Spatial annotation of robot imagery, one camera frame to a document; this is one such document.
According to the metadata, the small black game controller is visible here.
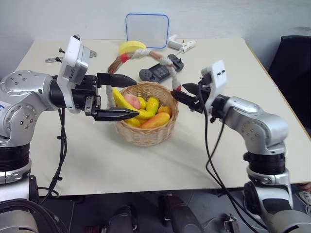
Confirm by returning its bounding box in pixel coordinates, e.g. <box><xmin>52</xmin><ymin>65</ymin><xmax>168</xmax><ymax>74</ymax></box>
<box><xmin>167</xmin><ymin>54</ymin><xmax>185</xmax><ymax>72</ymax></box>

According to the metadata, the long yellow banana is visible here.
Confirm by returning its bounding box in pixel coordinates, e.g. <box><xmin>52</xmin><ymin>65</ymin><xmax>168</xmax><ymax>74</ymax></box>
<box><xmin>112</xmin><ymin>87</ymin><xmax>148</xmax><ymax>120</ymax></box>

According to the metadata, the clear blue-rimmed plastic box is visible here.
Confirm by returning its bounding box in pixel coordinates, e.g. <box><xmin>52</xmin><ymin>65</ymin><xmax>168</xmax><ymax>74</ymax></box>
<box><xmin>125</xmin><ymin>13</ymin><xmax>170</xmax><ymax>49</ymax></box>

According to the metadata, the wicker basket with rope handle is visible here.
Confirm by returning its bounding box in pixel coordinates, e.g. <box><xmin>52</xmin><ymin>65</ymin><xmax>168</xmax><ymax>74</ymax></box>
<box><xmin>106</xmin><ymin>48</ymin><xmax>183</xmax><ymax>147</ymax></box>

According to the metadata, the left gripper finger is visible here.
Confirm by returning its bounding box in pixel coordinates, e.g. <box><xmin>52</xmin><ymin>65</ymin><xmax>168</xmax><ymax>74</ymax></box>
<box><xmin>97</xmin><ymin>72</ymin><xmax>138</xmax><ymax>88</ymax></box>
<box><xmin>93</xmin><ymin>108</ymin><xmax>140</xmax><ymax>122</ymax></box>

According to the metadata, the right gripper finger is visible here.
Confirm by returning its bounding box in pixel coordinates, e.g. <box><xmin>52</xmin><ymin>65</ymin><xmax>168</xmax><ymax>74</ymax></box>
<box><xmin>182</xmin><ymin>82</ymin><xmax>202</xmax><ymax>96</ymax></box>
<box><xmin>170</xmin><ymin>90</ymin><xmax>198</xmax><ymax>108</ymax></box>

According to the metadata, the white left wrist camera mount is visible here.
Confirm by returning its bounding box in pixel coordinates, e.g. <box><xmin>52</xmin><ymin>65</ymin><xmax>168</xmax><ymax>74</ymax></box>
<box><xmin>58</xmin><ymin>35</ymin><xmax>92</xmax><ymax>114</ymax></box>

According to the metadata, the small metal clamp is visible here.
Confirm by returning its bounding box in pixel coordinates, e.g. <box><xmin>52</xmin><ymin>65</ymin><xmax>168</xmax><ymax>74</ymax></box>
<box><xmin>223</xmin><ymin>213</ymin><xmax>238</xmax><ymax>233</ymax></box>

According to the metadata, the pink peach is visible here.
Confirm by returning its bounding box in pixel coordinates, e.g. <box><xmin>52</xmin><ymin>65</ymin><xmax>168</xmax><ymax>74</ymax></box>
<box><xmin>124</xmin><ymin>94</ymin><xmax>141</xmax><ymax>109</ymax></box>

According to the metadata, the bumpy yellow fruit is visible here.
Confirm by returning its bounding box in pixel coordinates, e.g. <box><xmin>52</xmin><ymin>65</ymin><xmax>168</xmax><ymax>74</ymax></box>
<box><xmin>145</xmin><ymin>96</ymin><xmax>160</xmax><ymax>115</ymax></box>

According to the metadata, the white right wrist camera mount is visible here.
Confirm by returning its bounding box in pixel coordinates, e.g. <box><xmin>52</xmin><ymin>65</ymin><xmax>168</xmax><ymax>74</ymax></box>
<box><xmin>201</xmin><ymin>60</ymin><xmax>230</xmax><ymax>107</ymax></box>

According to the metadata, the silver metal bracket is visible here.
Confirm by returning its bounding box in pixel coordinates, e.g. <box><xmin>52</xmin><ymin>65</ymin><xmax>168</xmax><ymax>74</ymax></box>
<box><xmin>45</xmin><ymin>50</ymin><xmax>98</xmax><ymax>64</ymax></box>

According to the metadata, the short yellow banana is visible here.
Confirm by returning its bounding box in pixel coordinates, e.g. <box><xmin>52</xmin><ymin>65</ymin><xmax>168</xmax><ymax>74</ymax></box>
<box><xmin>123</xmin><ymin>116</ymin><xmax>146</xmax><ymax>128</ymax></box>

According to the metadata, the small orange fruit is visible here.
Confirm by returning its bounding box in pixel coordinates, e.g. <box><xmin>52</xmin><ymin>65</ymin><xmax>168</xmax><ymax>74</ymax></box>
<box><xmin>157</xmin><ymin>106</ymin><xmax>172</xmax><ymax>117</ymax></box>

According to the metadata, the orange yellow mango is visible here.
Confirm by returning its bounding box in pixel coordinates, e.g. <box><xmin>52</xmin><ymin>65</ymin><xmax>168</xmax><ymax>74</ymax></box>
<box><xmin>140</xmin><ymin>112</ymin><xmax>171</xmax><ymax>129</ymax></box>

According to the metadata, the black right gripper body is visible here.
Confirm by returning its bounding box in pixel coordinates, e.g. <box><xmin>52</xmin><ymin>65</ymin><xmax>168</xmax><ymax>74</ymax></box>
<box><xmin>189</xmin><ymin>77</ymin><xmax>215</xmax><ymax>115</ymax></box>

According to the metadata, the black handheld game console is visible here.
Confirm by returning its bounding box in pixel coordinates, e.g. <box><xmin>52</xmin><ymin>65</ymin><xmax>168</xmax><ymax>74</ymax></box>
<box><xmin>138</xmin><ymin>63</ymin><xmax>172</xmax><ymax>82</ymax></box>

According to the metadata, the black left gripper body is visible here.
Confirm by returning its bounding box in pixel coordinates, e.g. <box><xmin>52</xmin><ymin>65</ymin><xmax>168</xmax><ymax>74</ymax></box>
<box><xmin>71</xmin><ymin>74</ymin><xmax>102</xmax><ymax>119</ymax></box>

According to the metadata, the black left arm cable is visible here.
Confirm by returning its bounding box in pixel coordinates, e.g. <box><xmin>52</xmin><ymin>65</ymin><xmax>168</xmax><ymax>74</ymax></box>
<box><xmin>36</xmin><ymin>108</ymin><xmax>69</xmax><ymax>206</ymax></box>

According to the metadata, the dark rounded grey shape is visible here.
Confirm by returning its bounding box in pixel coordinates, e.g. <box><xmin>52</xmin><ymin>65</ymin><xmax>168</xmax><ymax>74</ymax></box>
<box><xmin>107</xmin><ymin>204</ymin><xmax>139</xmax><ymax>233</ymax></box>

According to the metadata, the yellow round disc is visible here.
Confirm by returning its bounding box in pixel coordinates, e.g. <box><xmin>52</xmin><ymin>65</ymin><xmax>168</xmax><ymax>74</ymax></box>
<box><xmin>118</xmin><ymin>40</ymin><xmax>147</xmax><ymax>55</ymax></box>

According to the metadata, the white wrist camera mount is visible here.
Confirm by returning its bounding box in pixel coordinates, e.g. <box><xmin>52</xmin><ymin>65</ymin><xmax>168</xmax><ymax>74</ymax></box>
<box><xmin>201</xmin><ymin>60</ymin><xmax>230</xmax><ymax>107</ymax></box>
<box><xmin>58</xmin><ymin>35</ymin><xmax>92</xmax><ymax>114</ymax></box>

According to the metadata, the white glue gun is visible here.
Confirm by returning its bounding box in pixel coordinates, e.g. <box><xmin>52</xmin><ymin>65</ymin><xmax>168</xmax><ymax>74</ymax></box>
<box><xmin>167</xmin><ymin>34</ymin><xmax>197</xmax><ymax>54</ymax></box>

